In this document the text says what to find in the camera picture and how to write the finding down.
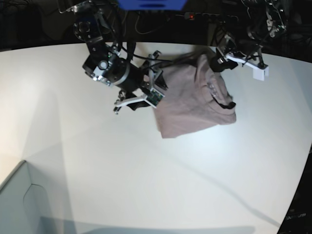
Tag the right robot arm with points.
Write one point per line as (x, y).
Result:
(99, 26)

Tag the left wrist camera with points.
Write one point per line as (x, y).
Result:
(260, 74)

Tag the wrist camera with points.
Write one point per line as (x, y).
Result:
(260, 74)
(154, 98)

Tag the grey cardboard box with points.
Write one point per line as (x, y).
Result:
(35, 202)

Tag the pink t-shirt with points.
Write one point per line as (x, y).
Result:
(196, 99)

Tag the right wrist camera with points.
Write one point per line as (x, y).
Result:
(154, 98)

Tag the black power strip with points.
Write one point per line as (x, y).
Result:
(209, 17)

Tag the blue plastic bin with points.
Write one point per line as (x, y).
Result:
(140, 5)

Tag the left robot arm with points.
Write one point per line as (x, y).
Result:
(249, 25)

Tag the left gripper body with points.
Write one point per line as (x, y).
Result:
(246, 53)

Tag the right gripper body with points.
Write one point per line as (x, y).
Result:
(136, 83)

